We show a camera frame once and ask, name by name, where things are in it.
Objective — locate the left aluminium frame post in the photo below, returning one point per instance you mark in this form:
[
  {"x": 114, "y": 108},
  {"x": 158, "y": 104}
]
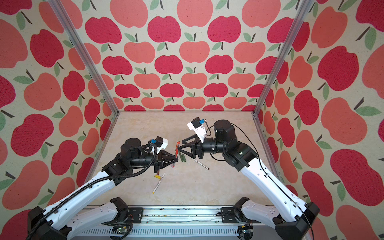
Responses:
[{"x": 71, "y": 31}]

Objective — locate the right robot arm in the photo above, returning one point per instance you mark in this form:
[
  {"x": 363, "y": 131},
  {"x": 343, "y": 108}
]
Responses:
[{"x": 291, "y": 217}]

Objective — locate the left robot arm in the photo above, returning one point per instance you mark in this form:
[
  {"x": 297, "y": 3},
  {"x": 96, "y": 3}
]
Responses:
[{"x": 63, "y": 220}]

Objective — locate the white pen brown end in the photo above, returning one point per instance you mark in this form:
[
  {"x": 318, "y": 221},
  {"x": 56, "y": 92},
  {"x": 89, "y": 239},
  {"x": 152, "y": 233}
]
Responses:
[{"x": 201, "y": 164}]

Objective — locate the aluminium frame post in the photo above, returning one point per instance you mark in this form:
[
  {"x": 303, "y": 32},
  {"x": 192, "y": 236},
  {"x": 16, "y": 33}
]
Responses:
[
  {"x": 71, "y": 31},
  {"x": 301, "y": 15}
]

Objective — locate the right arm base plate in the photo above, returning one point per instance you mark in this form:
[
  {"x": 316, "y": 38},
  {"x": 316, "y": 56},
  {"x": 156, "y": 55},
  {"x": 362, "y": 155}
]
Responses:
[{"x": 232, "y": 215}]

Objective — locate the green pen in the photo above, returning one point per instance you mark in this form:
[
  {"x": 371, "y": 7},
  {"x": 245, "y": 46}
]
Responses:
[{"x": 183, "y": 158}]

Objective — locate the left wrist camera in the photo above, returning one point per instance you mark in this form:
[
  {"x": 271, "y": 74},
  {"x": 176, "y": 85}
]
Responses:
[{"x": 160, "y": 142}]

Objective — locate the right aluminium frame post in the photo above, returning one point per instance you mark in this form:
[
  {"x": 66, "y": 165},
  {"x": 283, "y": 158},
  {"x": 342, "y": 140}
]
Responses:
[{"x": 301, "y": 15}]

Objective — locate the red pen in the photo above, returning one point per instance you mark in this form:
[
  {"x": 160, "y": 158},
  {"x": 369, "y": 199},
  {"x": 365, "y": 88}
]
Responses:
[{"x": 174, "y": 161}]

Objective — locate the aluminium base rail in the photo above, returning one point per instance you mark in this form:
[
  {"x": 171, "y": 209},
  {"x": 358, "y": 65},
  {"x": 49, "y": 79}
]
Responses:
[{"x": 180, "y": 223}]

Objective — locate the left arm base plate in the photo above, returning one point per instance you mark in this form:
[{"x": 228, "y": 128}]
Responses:
[{"x": 128, "y": 216}]

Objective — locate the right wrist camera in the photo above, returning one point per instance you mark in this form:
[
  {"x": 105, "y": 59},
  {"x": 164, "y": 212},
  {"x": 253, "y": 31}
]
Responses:
[{"x": 197, "y": 125}]

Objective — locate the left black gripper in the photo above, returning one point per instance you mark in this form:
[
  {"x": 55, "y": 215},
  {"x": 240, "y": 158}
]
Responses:
[{"x": 158, "y": 161}]

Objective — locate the white pen yellow end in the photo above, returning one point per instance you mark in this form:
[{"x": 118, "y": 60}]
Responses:
[{"x": 159, "y": 182}]

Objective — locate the red clear pen cap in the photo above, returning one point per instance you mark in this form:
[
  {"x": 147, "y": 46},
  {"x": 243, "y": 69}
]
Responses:
[{"x": 177, "y": 148}]

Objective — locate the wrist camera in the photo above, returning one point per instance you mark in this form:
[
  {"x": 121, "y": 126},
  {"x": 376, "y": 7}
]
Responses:
[
  {"x": 160, "y": 142},
  {"x": 197, "y": 125}
]

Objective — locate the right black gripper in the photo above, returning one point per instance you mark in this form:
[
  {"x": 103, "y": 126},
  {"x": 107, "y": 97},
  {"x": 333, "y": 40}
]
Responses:
[{"x": 195, "y": 144}]

